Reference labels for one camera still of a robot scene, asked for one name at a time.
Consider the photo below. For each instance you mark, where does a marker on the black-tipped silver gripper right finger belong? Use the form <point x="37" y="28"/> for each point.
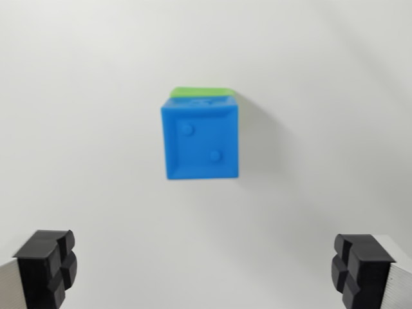
<point x="370" y="273"/>

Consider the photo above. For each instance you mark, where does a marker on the black-tipped silver gripper left finger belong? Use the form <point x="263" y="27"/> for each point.
<point x="35" y="270"/>

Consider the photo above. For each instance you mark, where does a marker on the blue soft cube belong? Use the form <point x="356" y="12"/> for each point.
<point x="199" y="141"/>

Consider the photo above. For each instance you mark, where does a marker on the green soft cube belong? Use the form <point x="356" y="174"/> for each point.
<point x="199" y="91"/>

